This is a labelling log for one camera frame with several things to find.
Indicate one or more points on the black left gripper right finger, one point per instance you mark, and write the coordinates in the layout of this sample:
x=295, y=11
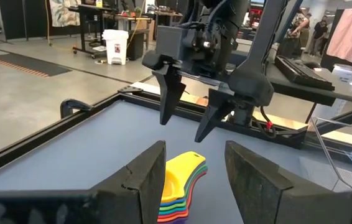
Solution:
x=257, y=193

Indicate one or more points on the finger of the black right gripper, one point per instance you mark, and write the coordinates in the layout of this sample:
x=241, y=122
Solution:
x=169, y=93
x=214, y=109

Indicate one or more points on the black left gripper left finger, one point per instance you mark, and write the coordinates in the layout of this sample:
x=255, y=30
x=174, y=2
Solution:
x=117, y=205

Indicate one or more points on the green measuring cup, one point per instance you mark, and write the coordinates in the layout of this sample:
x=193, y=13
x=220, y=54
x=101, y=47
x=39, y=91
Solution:
x=173, y=207

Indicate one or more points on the teal measuring cup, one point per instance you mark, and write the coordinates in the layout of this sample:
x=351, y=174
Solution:
x=173, y=211

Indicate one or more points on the orange measuring cup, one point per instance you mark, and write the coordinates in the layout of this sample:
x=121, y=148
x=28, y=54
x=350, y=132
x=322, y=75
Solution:
x=173, y=216

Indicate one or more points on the red measuring cup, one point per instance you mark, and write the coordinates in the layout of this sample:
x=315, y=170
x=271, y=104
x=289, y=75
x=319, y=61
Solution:
x=173, y=219

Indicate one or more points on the yellow measuring cup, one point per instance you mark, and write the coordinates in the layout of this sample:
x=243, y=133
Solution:
x=179, y=174

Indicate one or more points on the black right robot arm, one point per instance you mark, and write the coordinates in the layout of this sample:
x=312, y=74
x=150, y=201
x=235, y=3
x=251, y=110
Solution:
x=263, y=46

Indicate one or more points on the clear plastic basket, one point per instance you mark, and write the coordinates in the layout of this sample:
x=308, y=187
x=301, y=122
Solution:
x=350, y=174

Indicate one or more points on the black trash bin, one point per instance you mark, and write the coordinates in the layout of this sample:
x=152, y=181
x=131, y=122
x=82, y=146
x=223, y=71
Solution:
x=136, y=46

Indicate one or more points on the white trash bin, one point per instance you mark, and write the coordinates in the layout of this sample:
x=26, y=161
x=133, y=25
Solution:
x=115, y=46

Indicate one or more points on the wooden base board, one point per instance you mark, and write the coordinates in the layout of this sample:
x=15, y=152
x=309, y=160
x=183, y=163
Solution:
x=288, y=122

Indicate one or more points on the wooden work table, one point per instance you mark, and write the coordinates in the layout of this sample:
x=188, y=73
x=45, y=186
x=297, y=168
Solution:
x=138, y=19

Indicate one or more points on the person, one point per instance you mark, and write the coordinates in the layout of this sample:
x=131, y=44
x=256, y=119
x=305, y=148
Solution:
x=298, y=28
x=319, y=34

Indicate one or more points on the black keyboard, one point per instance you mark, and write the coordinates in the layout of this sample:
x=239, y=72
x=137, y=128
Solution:
x=303, y=74

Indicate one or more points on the black table clamp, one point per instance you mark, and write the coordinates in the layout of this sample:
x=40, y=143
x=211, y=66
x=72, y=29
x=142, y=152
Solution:
x=73, y=105

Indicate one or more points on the black rolling cart table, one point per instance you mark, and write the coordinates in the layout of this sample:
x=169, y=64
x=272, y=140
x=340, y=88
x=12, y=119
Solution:
x=86, y=18

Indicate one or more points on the white bottle with yellow label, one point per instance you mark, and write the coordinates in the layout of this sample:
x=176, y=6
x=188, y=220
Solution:
x=99, y=3

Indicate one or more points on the floral hanging cloth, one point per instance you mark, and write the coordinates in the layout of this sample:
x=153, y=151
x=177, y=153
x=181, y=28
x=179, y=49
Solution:
x=64, y=12

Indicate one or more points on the white bucket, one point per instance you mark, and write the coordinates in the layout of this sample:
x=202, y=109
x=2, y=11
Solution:
x=347, y=73

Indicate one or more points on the dark floor mat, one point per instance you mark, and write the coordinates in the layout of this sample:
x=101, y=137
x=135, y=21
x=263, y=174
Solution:
x=30, y=64

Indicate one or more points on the pink hanging cloth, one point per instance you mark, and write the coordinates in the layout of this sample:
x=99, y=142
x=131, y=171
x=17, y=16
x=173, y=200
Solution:
x=350, y=34

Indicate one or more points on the black room divider panel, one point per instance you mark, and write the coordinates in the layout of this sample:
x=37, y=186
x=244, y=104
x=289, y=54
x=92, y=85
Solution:
x=23, y=18

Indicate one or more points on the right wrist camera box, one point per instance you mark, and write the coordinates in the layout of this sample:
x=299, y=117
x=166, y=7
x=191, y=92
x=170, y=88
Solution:
x=168, y=42

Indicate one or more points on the black diagonal frame strut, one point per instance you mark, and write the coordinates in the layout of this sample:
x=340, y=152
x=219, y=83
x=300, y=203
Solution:
x=344, y=119

